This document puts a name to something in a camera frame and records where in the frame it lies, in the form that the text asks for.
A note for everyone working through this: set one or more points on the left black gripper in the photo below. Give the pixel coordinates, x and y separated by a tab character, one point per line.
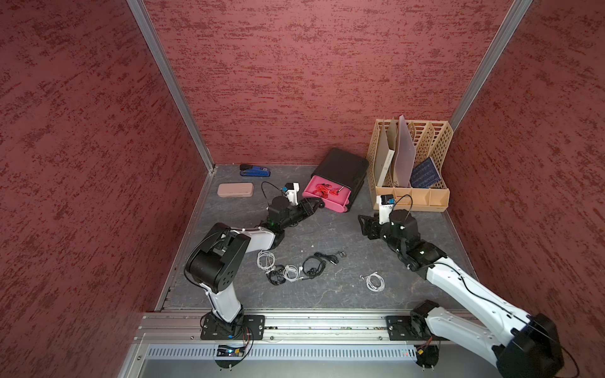
310	209

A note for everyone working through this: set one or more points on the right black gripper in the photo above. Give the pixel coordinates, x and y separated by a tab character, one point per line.
369	224

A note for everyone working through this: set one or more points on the red earphones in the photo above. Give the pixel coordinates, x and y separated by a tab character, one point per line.
335	191
322	190

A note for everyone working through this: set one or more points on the pink top drawer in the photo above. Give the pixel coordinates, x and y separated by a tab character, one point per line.
336	197

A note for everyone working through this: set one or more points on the black pink drawer cabinet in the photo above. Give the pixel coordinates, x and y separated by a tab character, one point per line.
346	169

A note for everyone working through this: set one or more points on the white earphones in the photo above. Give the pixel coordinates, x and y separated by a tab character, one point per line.
292	273
374	282
265	260

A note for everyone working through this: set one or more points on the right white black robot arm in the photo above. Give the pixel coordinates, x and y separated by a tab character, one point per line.
517	343

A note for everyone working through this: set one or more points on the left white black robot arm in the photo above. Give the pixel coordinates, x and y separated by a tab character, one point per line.
214	263

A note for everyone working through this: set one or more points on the black earphones right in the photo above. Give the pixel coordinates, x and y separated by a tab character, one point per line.
316	264

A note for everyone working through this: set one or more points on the black earphones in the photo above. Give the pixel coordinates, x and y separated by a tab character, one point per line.
316	264
276	275

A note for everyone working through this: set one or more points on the black earphones left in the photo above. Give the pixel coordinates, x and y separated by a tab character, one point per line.
276	275

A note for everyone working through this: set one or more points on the beige file organizer rack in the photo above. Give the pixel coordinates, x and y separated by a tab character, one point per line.
431	139

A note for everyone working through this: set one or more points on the dark blue notebook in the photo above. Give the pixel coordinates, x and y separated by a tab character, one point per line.
425	175

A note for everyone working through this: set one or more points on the translucent plastic folder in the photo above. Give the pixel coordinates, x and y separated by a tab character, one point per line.
405	155

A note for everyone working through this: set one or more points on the blue black stapler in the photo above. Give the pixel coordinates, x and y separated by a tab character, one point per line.
247	170

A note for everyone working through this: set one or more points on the beige cardboard folder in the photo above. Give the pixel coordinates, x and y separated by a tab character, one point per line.
385	153

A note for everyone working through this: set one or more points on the pink pencil case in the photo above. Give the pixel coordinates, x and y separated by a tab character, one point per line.
235	190

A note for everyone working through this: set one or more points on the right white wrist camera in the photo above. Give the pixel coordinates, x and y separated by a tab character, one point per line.
385	203

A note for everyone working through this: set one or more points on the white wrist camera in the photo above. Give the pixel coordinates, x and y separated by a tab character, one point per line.
385	203
291	190

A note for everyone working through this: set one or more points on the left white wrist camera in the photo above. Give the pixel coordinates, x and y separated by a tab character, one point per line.
291	190

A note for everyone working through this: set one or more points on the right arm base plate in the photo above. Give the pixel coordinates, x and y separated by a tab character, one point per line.
409	328

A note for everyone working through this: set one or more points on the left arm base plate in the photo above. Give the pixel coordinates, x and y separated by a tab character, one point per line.
242	328

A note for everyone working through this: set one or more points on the aluminium mounting rail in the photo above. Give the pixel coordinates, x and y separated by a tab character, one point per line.
280	326

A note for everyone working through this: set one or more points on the white perforated cable tray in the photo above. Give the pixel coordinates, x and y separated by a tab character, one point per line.
285	352

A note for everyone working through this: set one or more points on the left aluminium corner post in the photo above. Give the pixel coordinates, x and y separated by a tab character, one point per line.
145	25

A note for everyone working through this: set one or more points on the aluminium corner post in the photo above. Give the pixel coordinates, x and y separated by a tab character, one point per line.
145	25
504	34

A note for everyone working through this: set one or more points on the right aluminium corner post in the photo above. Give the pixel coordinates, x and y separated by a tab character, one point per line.
504	34

